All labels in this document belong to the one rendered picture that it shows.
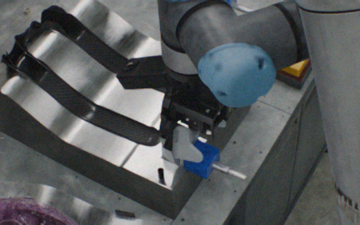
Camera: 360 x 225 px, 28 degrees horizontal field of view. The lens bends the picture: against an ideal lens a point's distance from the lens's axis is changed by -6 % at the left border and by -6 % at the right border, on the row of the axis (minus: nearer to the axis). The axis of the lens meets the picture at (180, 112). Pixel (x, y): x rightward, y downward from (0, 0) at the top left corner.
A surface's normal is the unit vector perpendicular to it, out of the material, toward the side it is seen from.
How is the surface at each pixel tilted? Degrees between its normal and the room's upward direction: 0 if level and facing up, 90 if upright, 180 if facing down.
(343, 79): 73
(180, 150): 79
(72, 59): 28
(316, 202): 0
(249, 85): 90
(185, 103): 0
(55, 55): 23
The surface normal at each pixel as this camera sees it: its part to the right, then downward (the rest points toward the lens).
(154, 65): -0.46, -0.74
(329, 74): -0.77, 0.40
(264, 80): 0.41, 0.69
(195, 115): -0.51, 0.68
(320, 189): -0.04, -0.63
